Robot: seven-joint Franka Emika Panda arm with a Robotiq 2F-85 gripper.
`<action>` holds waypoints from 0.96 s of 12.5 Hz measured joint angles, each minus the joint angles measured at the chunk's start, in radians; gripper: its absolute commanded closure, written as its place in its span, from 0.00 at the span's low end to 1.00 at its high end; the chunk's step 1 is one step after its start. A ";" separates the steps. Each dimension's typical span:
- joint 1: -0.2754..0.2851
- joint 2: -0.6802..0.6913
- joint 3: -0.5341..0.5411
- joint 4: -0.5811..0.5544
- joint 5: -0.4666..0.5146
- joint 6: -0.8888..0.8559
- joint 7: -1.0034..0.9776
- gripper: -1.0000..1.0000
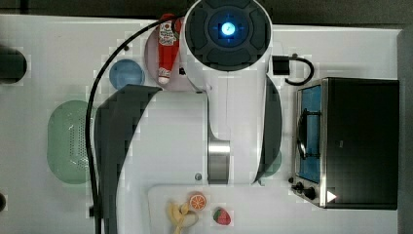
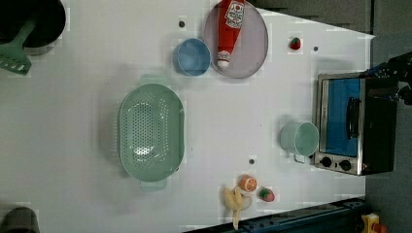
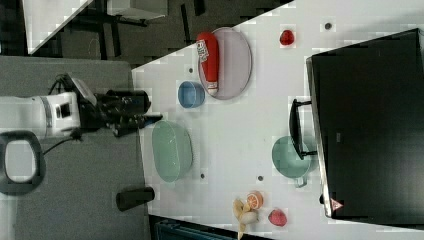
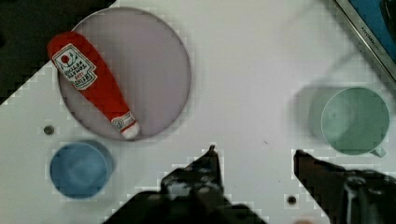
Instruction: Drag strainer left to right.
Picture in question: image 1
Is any blue bowl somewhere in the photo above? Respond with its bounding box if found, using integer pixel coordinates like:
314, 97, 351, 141
109, 59, 145, 90

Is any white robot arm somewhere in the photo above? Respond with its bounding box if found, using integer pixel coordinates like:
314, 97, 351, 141
94, 0, 282, 234

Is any black pot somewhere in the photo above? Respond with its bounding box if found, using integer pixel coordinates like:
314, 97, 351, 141
0, 46, 27, 84

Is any green plastic strainer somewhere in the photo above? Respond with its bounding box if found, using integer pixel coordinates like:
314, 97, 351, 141
47, 100, 90, 184

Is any toy strawberry near banana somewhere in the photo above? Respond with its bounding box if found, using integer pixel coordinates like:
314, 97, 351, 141
212, 208, 231, 225

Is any toy banana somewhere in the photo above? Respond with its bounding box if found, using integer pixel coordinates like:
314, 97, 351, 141
167, 203, 199, 234

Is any black toaster oven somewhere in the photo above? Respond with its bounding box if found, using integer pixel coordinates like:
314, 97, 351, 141
289, 77, 399, 210

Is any green mug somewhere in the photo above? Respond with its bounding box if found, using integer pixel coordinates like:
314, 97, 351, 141
261, 152, 282, 177

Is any black camera mount with cable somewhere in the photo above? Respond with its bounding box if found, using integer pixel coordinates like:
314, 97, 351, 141
272, 53, 316, 87

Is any grey round plate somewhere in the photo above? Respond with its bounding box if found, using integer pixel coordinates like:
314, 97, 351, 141
144, 26, 195, 92

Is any red ketchup bottle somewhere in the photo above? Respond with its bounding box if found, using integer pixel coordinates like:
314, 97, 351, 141
158, 14, 181, 85

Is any toy orange slice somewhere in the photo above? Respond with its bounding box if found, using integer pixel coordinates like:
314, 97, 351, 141
189, 193, 207, 211

